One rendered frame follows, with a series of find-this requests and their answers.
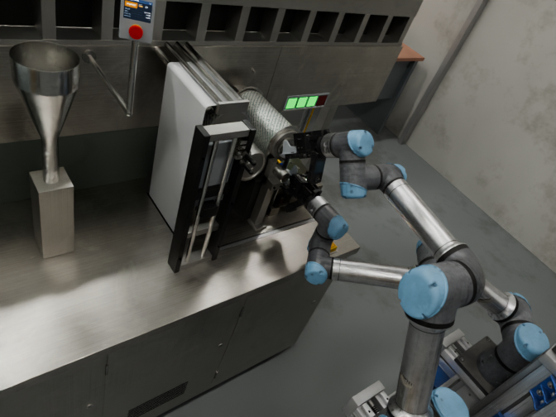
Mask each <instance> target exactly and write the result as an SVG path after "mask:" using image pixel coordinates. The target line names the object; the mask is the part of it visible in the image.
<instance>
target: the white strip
mask: <svg viewBox="0 0 556 417"><path fill-rule="evenodd" d="M155 53H156V54H157V55H158V56H159V58H160V59H161V60H162V61H163V62H164V64H165V65H166V66H167V70H166V76H165V87H164V93H163V99H162V105H161V115H160V121H159V127H158V134H157V140H156V151H155V157H154V163H153V169H152V175H151V186H150V192H149V193H147V195H148V196H149V198H150V199H151V201H152V203H153V204H154V205H155V207H156V209H157V210H158V212H159V213H160V215H161V217H162V218H163V219H164V221H165V223H166V224H167V226H168V227H169V229H170V230H171V232H172V233H173V234H174V230H175V222H176V218H177V213H178V209H179V205H180V197H181V194H182V189H183V185H184V181H185V173H186V169H187V165H188V160H189V154H190V149H191V145H192V141H193V136H194V129H195V126H196V125H203V121H204V114H205V111H206V112H207V114H212V113H213V108H212V107H211V106H214V105H213V104H212V103H211V102H210V101H209V99H208V98H207V97H206V96H205V95H204V94H203V93H202V92H201V90H200V89H199V88H198V87H197V86H196V85H195V84H194V82H193V81H192V80H191V79H190V78H189V77H188V75H187V74H186V73H185V72H184V71H183V70H182V69H181V68H180V67H179V66H178V65H177V64H176V63H175V62H171V61H170V59H169V58H168V57H167V56H166V55H165V54H164V52H163V51H162V50H161V49H160V48H156V49H155Z"/></svg>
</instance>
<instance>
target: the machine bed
mask: <svg viewBox="0 0 556 417"><path fill-rule="evenodd" d="M150 186H151V177H146V178H141V179H136V180H128V181H123V182H118V183H114V184H109V185H100V186H96V187H91V188H87V189H78V190H74V251H73V252H67V253H64V254H60V255H57V256H52V257H48V258H45V259H43V257H42V255H41V252H40V250H39V247H38V246H37V244H36V240H35V236H34V226H33V217H32V207H31V199H23V200H19V201H14V202H10V203H5V204H0V399H1V398H3V397H5V396H7V395H10V394H13V393H15V392H18V391H21V390H23V389H25V388H27V387H29V386H33V385H35V384H37V383H40V382H42V381H45V380H47V379H50V378H51V377H54V376H58V375H59V374H62V373H64V372H66V371H69V370H72V369H74V368H76V367H80V366H82V365H84V364H86V363H88V362H91V361H94V360H96V359H99V358H100V357H104V356H106V355H108V354H110V353H113V352H116V351H118V350H121V349H123V348H126V347H128V346H131V345H132V344H135V343H139V342H140V341H143V340H145V339H147V338H150V337H153V336H155V335H157V334H159V333H163V332H165V331H167V330H169V329H172V328H175V327H177V326H180V325H181V324H185V323H187V322H189V321H191V320H194V319H197V318H199V317H202V316H204V315H206V314H209V313H212V312H213V311H216V310H218V309H221V308H224V307H226V306H228V305H230V304H234V303H236V302H238V301H240V300H244V299H246V298H248V297H250V296H253V295H256V294H258V293H261V292H262V291H265V290H268V289H270V288H272V287H275V286H277V285H280V284H283V283H285V282H286V281H289V280H293V279H294V278H297V277H299V276H302V275H304V272H305V264H306V262H307V257H308V250H307V246H308V243H309V240H310V238H311V237H312V235H313V233H314V230H315V229H316V227H317V226H318V223H317V222H316V221H313V222H311V223H306V224H304V225H301V226H298V227H295V228H291V229H288V230H285V231H283V232H278V233H275V234H272V235H270V236H267V237H262V238H259V239H257V240H254V241H251V242H247V243H243V244H241V245H238V246H235V247H231V248H228V249H225V250H222V251H220V250H219V252H218V257H217V260H214V261H212V260H209V261H205V262H202V263H199V264H197V265H194V266H190V267H187V268H184V269H182V270H180V271H179V272H176V273H174V272H173V271H172V269H171V268H170V265H169V264H168V258H169V254H170V246H171V242H172V238H173V233H172V232H171V230H170V229H169V227H168V226H167V224H166V223H165V221H164V219H163V218H162V217H161V215H160V213H159V212H158V210H157V209H156V207H155V205H154V204H153V203H152V201H151V199H150V198H149V196H148V195H147V193H149V192H150ZM285 206H286V205H283V206H280V209H279V212H278V214H276V215H273V216H270V217H269V216H268V215H267V214H265V216H264V218H263V221H262V222H263V223H264V224H265V225H266V228H264V229H262V230H259V231H255V230H254V228H253V227H252V226H251V224H250V223H249V222H248V221H247V220H244V221H242V220H241V219H240V218H239V216H238V215H237V213H236V212H235V211H234V209H232V212H231V214H230V217H229V220H228V225H227V227H226V230H225V233H224V236H223V240H222V244H221V246H222V245H224V244H227V243H230V242H235V241H237V240H240V239H243V238H246V237H250V236H253V235H257V234H259V233H262V232H266V231H270V230H272V229H275V228H280V227H283V226H285V225H288V224H292V223H296V222H299V221H301V220H305V219H307V218H312V216H311V215H310V214H309V212H308V211H307V209H306V208H305V207H304V206H303V207H301V208H298V209H297V210H296V211H294V212H291V213H290V212H288V213H287V212H286V211H285ZM333 242H334V244H335V245H336V246H337V250H338V251H337V252H335V253H333V254H330V256H331V257H337V258H342V259H343V258H346V257H348V256H351V255H353V254H356V253H357V252H358V250H359V249H360V246H359V245H358V244H357V243H356V242H355V241H354V239H353V238H352V237H351V236H350V235H349V234H348V233H347V232H346V233H345V234H344V236H343V237H341V238H339V239H338V240H333Z"/></svg>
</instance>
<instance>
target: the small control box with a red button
mask: <svg viewBox="0 0 556 417"><path fill-rule="evenodd" d="M155 12H156V0H121V8H120V21H119V34H118V36H119V37H120V38H122V39H127V40H131V41H139V42H143V43H147V44H151V43H152V35H153V27H154V20H155Z"/></svg>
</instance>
